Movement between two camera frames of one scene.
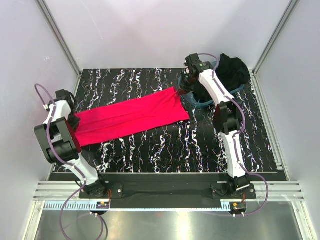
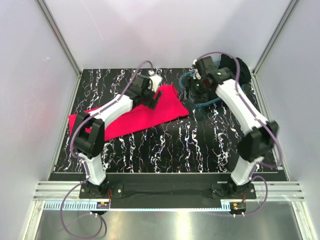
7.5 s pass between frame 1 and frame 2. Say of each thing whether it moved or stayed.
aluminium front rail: stayed
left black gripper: moved
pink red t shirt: stayed
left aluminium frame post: stayed
